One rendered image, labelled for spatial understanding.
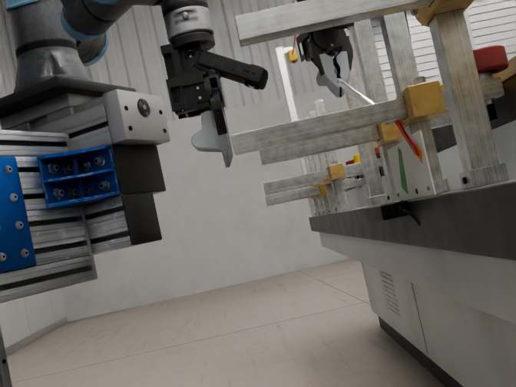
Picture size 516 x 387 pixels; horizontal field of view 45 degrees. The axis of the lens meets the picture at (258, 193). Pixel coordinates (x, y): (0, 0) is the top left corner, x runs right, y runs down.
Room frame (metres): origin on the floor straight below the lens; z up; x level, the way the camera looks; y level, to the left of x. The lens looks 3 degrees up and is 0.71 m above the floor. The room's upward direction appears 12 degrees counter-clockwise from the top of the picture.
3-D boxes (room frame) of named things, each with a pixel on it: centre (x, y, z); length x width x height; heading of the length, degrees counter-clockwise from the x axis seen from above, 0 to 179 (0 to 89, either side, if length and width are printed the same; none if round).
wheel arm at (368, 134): (1.25, -0.24, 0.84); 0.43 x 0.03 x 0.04; 90
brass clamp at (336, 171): (2.26, -0.29, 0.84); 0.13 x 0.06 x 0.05; 0
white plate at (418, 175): (1.07, -0.26, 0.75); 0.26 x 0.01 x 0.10; 0
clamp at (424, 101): (1.01, -0.28, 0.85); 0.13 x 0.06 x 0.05; 0
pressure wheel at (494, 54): (1.00, -0.39, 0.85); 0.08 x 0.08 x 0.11
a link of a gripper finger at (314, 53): (1.23, -0.18, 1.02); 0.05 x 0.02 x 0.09; 110
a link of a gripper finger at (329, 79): (1.25, -0.18, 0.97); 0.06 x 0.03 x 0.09; 20
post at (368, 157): (1.55, -0.28, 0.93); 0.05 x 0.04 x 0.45; 0
